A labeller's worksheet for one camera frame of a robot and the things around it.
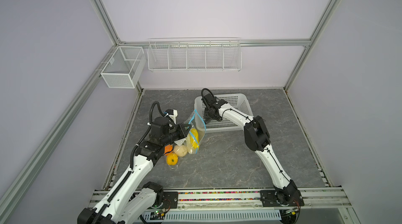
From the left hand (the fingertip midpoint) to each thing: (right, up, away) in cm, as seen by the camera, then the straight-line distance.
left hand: (191, 128), depth 75 cm
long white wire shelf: (+16, +45, +29) cm, 56 cm away
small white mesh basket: (-46, +34, +24) cm, 62 cm away
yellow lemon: (-11, -17, +6) cm, 21 cm away
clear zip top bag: (+2, +1, +14) cm, 14 cm away
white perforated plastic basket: (+28, +14, +31) cm, 44 cm away
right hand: (+9, +4, +28) cm, 30 cm away
